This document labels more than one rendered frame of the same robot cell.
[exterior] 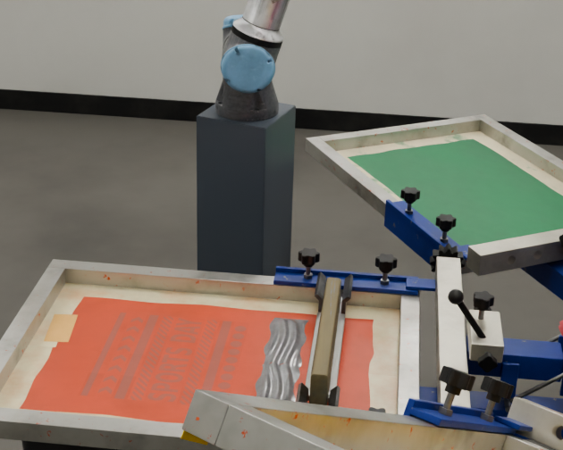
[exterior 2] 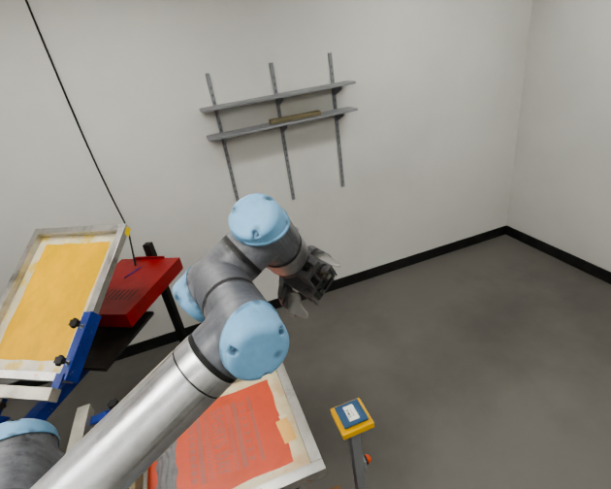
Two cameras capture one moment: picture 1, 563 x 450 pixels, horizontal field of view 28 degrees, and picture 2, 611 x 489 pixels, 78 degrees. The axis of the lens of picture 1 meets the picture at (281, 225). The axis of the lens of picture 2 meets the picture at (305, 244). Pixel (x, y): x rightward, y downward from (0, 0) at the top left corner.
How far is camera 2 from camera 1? 289 cm
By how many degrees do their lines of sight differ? 123
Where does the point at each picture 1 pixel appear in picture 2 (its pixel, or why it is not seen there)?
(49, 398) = (259, 388)
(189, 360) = (212, 440)
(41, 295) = (303, 431)
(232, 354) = (193, 456)
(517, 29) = not seen: outside the picture
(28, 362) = (282, 401)
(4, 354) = (286, 387)
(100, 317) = (273, 448)
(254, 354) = (181, 463)
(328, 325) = not seen: hidden behind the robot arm
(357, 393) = not seen: hidden behind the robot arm
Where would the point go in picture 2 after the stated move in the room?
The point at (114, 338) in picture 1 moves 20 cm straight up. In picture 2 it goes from (255, 436) to (244, 400)
